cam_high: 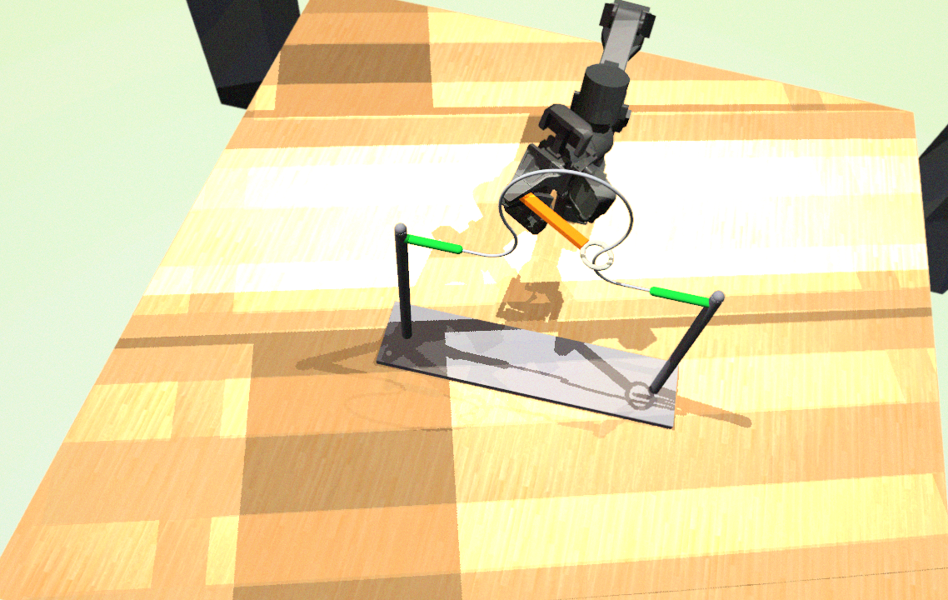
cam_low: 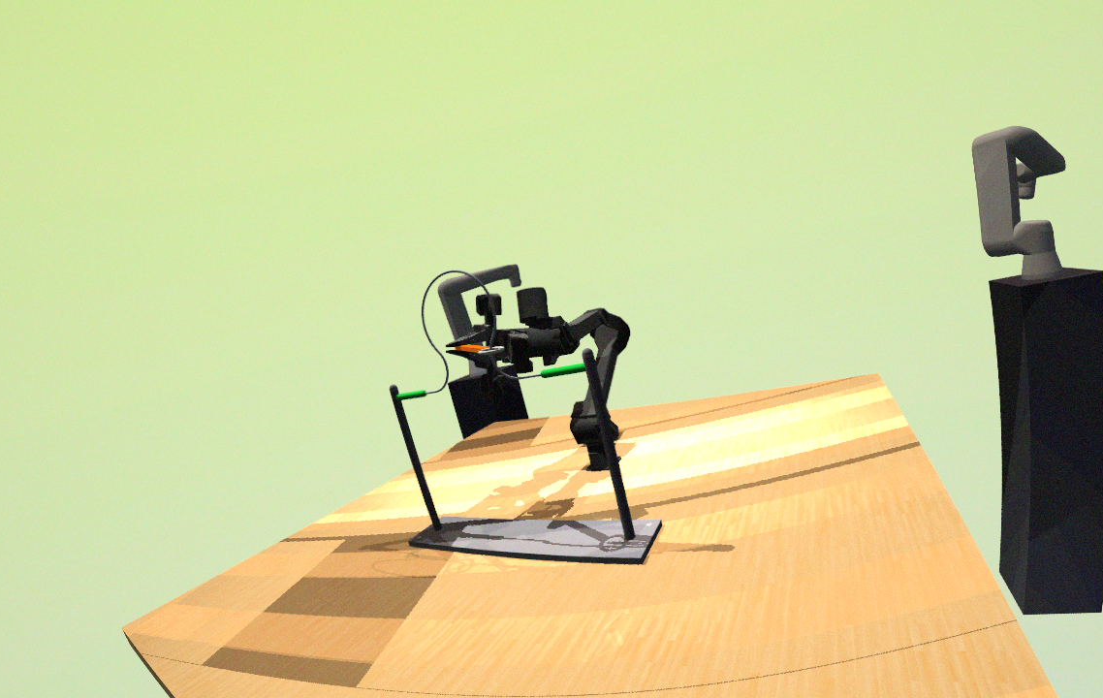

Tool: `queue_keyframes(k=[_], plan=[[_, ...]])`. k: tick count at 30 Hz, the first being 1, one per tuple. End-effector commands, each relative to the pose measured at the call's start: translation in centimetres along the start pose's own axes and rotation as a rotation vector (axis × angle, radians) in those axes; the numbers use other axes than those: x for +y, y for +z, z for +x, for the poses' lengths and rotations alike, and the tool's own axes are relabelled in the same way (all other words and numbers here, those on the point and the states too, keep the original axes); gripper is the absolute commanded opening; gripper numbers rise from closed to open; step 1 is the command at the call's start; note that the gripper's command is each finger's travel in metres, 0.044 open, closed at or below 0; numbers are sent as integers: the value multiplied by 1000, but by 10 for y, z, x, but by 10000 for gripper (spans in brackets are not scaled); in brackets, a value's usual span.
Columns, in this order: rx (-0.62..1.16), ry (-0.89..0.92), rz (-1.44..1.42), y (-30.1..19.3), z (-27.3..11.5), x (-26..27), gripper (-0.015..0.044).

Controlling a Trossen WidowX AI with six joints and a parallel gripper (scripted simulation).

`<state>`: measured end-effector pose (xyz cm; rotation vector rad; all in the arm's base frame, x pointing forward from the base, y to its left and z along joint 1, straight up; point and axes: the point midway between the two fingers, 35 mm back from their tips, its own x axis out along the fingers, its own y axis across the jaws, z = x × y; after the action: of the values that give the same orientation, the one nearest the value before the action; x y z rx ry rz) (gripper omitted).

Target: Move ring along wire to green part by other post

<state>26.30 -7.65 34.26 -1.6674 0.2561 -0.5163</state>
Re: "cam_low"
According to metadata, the orange-brown handle with grey loop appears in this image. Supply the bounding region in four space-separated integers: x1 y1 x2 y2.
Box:
456 345 505 355

